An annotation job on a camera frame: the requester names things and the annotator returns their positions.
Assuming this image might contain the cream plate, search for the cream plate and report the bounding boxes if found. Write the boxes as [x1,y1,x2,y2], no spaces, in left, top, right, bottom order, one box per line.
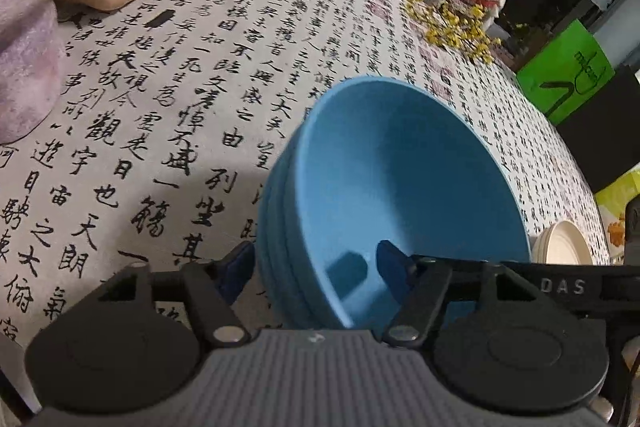
[531,232,551,264]
[537,220,594,265]

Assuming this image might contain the yellow flower branches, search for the yellow flower branches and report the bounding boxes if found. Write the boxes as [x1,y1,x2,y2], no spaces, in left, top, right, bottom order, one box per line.
[404,0,501,66]

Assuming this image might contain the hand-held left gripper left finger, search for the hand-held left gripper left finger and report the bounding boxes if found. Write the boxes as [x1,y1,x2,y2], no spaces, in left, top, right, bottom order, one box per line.
[95,241,256,349]

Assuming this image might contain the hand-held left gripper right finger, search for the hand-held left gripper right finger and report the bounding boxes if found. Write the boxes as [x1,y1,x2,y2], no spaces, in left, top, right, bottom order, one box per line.
[376,241,541,349]

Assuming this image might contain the green paper bag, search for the green paper bag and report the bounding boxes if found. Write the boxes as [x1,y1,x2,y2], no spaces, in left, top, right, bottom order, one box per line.
[516,19,616,125]

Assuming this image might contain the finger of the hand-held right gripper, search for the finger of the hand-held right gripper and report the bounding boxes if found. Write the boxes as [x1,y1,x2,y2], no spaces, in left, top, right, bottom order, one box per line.
[415,255,505,275]

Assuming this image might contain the pink textured vase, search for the pink textured vase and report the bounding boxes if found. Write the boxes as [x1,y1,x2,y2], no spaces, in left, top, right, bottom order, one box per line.
[0,0,78,145]

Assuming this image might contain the black paper bag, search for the black paper bag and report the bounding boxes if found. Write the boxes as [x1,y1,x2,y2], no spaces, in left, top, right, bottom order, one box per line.
[555,67,640,195]

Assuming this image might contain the yellow-green gift box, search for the yellow-green gift box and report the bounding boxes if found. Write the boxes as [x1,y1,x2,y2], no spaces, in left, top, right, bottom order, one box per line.
[594,169,640,265]

